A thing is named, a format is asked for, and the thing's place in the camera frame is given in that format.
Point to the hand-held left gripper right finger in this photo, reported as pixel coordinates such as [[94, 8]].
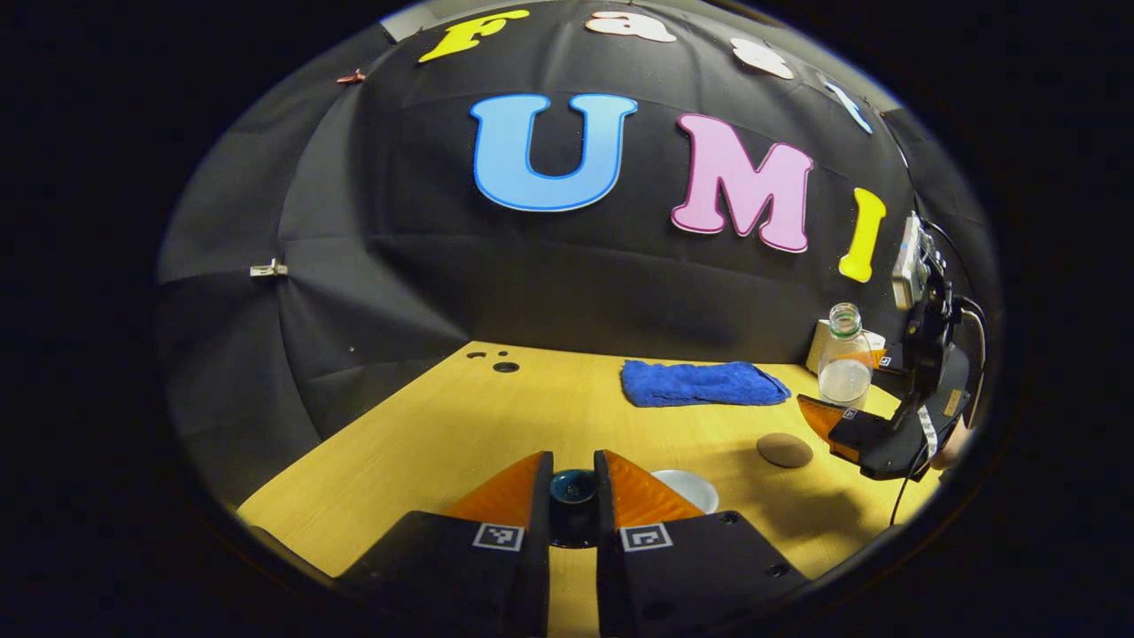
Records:
[[605, 540]]

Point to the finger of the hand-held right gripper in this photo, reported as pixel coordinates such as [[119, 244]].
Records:
[[855, 434], [886, 359]]

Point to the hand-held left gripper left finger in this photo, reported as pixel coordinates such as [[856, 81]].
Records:
[[542, 540]]

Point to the clear glass water bottle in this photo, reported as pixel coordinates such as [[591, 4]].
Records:
[[844, 363]]

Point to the blue teacup lid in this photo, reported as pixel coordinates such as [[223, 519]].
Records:
[[573, 487]]

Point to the brown round coaster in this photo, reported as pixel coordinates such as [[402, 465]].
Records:
[[784, 449]]

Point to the white toaster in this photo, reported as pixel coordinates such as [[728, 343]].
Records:
[[820, 346]]

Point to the blue towel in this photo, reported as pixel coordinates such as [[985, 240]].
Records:
[[700, 384]]

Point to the silver metal clip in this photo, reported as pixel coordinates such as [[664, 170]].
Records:
[[267, 268]]

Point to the red clip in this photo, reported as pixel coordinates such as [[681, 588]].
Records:
[[351, 78]]

